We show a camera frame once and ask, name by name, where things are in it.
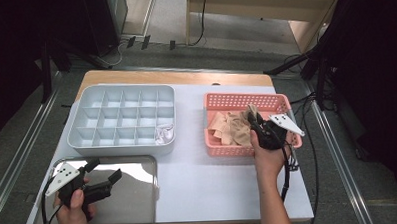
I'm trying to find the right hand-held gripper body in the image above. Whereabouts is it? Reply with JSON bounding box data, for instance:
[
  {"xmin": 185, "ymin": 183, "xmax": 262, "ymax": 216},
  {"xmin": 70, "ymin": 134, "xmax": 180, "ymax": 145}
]
[{"xmin": 257, "ymin": 112, "xmax": 307, "ymax": 152}]

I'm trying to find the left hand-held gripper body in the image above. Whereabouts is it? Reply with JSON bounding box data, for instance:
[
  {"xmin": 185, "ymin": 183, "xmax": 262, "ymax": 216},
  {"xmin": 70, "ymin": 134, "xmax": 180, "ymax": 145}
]
[{"xmin": 43, "ymin": 161, "xmax": 88, "ymax": 209}]

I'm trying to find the tan sock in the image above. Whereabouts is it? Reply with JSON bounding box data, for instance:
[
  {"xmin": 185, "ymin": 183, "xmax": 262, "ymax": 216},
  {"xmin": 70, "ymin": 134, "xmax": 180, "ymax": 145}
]
[
  {"xmin": 225, "ymin": 111, "xmax": 247, "ymax": 147},
  {"xmin": 239, "ymin": 104, "xmax": 261, "ymax": 149}
]

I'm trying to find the grey transparent box lid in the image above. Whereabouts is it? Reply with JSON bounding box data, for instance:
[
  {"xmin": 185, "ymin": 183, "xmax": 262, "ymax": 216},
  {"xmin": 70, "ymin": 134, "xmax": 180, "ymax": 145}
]
[{"xmin": 27, "ymin": 153, "xmax": 161, "ymax": 224}]

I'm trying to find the white divided storage box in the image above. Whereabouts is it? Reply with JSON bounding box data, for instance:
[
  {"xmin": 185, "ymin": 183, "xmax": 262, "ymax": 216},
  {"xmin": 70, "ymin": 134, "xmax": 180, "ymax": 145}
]
[{"xmin": 64, "ymin": 81, "xmax": 178, "ymax": 160}]

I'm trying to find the pink perforated plastic basket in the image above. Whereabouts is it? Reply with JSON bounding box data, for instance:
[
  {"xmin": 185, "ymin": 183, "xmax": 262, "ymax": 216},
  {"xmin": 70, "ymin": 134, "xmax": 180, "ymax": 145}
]
[{"xmin": 202, "ymin": 88, "xmax": 303, "ymax": 160}]

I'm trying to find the white sock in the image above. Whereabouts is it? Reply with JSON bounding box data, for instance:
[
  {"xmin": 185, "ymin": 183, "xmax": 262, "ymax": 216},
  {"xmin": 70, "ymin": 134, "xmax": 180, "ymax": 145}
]
[{"xmin": 154, "ymin": 123, "xmax": 177, "ymax": 146}]

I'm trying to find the person's right hand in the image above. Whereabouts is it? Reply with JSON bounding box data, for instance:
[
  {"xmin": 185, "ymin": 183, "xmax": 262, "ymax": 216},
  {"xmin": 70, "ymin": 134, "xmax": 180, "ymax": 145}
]
[{"xmin": 250, "ymin": 130, "xmax": 295, "ymax": 179}]

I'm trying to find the person's left hand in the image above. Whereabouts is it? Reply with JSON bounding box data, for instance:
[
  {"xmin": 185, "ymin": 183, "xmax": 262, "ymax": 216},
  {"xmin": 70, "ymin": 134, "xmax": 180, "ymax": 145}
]
[{"xmin": 53, "ymin": 188, "xmax": 98, "ymax": 224}]

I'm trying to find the black metal stand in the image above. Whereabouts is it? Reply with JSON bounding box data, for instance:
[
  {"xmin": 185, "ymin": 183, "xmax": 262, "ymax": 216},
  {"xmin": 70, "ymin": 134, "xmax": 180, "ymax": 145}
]
[
  {"xmin": 37, "ymin": 34, "xmax": 115, "ymax": 106},
  {"xmin": 263, "ymin": 36, "xmax": 341, "ymax": 114}
]

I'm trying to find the dark curtain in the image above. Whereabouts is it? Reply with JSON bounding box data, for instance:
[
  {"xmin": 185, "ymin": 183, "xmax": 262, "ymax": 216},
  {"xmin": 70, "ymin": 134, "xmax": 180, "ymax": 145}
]
[
  {"xmin": 0, "ymin": 0, "xmax": 92, "ymax": 147},
  {"xmin": 316, "ymin": 0, "xmax": 397, "ymax": 209}
]

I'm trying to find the light wooden desk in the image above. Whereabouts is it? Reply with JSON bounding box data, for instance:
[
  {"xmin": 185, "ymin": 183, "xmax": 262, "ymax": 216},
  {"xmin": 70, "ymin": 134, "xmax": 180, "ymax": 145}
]
[{"xmin": 185, "ymin": 0, "xmax": 344, "ymax": 58}]

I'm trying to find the dark cabinet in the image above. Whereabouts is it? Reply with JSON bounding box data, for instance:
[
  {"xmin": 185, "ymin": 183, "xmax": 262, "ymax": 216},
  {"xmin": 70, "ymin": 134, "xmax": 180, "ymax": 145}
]
[{"xmin": 82, "ymin": 0, "xmax": 132, "ymax": 59}]

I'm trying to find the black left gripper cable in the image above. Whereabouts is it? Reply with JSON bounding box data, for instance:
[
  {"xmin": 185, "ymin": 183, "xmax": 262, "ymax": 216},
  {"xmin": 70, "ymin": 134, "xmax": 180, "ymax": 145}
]
[{"xmin": 40, "ymin": 178, "xmax": 63, "ymax": 224}]

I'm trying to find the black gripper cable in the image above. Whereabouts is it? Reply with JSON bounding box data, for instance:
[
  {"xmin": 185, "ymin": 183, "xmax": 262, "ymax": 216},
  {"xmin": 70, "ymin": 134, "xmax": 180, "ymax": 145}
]
[
  {"xmin": 40, "ymin": 178, "xmax": 63, "ymax": 224},
  {"xmin": 279, "ymin": 144, "xmax": 303, "ymax": 203}
]

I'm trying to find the black floor cable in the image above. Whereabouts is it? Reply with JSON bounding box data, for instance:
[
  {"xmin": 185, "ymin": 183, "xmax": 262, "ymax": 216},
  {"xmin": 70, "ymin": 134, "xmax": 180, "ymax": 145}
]
[{"xmin": 283, "ymin": 52, "xmax": 323, "ymax": 224}]

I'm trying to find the aluminium floor rail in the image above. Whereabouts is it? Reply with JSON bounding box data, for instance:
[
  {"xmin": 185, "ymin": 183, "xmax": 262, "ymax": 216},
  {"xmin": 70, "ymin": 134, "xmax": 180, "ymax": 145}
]
[
  {"xmin": 301, "ymin": 78, "xmax": 375, "ymax": 224},
  {"xmin": 111, "ymin": 59, "xmax": 273, "ymax": 80},
  {"xmin": 0, "ymin": 71, "xmax": 68, "ymax": 222}
]

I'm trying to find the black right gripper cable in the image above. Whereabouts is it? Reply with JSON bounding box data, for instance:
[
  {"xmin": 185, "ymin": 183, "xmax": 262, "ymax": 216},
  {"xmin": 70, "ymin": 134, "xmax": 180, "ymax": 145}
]
[{"xmin": 279, "ymin": 144, "xmax": 303, "ymax": 203}]

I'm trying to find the white floor cable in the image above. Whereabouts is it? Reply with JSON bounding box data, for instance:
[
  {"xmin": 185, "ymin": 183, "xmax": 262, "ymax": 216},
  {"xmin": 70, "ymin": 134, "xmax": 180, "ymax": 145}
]
[{"xmin": 98, "ymin": 38, "xmax": 131, "ymax": 69}]

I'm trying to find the black hanging cable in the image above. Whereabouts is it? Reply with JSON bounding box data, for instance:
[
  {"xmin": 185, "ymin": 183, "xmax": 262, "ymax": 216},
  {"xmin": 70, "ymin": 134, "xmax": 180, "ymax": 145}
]
[{"xmin": 186, "ymin": 0, "xmax": 209, "ymax": 47}]

